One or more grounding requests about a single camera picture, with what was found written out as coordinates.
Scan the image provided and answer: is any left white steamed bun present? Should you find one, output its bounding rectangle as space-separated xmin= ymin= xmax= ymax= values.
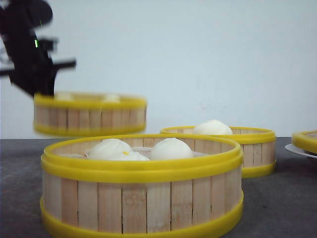
xmin=87 ymin=139 xmax=132 ymax=160

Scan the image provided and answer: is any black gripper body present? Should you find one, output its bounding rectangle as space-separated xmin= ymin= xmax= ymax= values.
xmin=0 ymin=0 xmax=76 ymax=97

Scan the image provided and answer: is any white plate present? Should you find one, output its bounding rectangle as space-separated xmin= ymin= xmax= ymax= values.
xmin=285 ymin=144 xmax=317 ymax=159

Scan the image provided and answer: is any white bun in left basket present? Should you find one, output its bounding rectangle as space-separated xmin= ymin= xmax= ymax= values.
xmin=54 ymin=92 xmax=73 ymax=101

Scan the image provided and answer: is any white bun in basket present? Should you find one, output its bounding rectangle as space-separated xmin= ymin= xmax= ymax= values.
xmin=193 ymin=119 xmax=233 ymax=135
xmin=54 ymin=92 xmax=73 ymax=101

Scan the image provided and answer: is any right white steamed bun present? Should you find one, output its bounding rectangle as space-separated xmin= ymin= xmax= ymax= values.
xmin=150 ymin=138 xmax=194 ymax=160

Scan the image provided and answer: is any white steamed bun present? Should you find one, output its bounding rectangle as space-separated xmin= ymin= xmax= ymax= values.
xmin=87 ymin=139 xmax=132 ymax=160
xmin=150 ymin=138 xmax=194 ymax=160

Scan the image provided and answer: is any front yellow-dotted steamed bun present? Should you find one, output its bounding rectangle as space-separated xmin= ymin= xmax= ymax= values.
xmin=106 ymin=151 xmax=150 ymax=161

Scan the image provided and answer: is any bamboo steamer basket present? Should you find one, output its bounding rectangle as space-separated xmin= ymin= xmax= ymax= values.
xmin=159 ymin=126 xmax=277 ymax=179
xmin=33 ymin=92 xmax=147 ymax=137
xmin=40 ymin=135 xmax=244 ymax=238

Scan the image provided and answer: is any white bun in right basket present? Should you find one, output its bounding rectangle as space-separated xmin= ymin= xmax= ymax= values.
xmin=193 ymin=119 xmax=233 ymax=135

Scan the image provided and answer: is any woven bamboo steamer lid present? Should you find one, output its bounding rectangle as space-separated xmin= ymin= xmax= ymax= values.
xmin=291 ymin=130 xmax=317 ymax=154

